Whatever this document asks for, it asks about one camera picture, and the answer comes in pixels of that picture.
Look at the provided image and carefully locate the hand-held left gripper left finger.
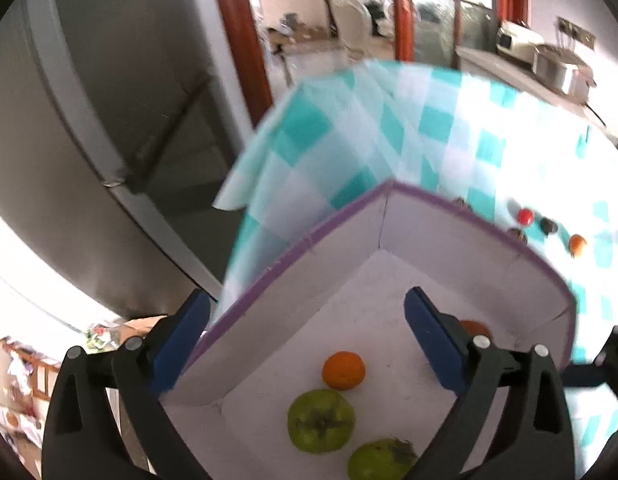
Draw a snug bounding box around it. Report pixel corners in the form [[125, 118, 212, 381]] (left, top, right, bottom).
[[41, 287, 212, 480]]

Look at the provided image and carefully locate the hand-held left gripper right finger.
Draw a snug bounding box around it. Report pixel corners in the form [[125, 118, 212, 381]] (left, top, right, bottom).
[[403, 286, 576, 480]]

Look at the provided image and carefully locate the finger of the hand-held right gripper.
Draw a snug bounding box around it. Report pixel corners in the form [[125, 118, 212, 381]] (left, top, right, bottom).
[[560, 326, 618, 391]]

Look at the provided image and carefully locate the reddish brown apple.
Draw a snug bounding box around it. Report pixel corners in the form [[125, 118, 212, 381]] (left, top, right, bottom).
[[459, 320, 492, 343]]

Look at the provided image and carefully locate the white cardboard box purple rim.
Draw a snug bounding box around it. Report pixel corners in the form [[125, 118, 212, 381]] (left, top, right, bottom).
[[161, 180, 579, 480]]

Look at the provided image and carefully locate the green persimmon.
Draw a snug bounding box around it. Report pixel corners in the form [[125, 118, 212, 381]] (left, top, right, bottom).
[[287, 388, 356, 455], [347, 438, 419, 480]]

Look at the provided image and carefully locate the brown cardboard carton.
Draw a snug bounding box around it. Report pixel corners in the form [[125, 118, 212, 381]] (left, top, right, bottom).
[[123, 316, 167, 343]]

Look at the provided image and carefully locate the cluttered wooden shelf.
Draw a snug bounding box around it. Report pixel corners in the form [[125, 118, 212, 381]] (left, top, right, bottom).
[[0, 332, 60, 461]]

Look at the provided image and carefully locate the teal checkered tablecloth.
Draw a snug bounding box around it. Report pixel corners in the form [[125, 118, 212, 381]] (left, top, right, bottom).
[[212, 59, 618, 480]]

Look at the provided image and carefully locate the grey refrigerator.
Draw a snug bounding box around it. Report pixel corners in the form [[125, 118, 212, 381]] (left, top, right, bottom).
[[0, 0, 275, 321]]

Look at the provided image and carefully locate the white kitchen counter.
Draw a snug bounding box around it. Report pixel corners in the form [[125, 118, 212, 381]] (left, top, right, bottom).
[[456, 45, 618, 148]]

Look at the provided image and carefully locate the steel cooking pot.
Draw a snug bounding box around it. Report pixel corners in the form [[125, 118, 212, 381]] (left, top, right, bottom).
[[532, 44, 597, 98]]

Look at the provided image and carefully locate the white toaster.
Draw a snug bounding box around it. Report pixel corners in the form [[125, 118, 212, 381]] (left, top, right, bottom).
[[496, 20, 545, 63]]

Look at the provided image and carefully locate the white chair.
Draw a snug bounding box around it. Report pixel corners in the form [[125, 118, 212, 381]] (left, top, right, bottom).
[[331, 0, 385, 56]]

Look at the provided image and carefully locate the glass sliding door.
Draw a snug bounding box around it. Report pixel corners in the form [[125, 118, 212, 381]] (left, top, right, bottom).
[[391, 0, 530, 68]]

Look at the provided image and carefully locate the brown wooden door frame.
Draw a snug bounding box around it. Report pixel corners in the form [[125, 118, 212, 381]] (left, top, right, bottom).
[[209, 0, 275, 131]]

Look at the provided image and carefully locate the wall socket strip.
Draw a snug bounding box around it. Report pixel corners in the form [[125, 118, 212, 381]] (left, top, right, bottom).
[[556, 16, 596, 50]]

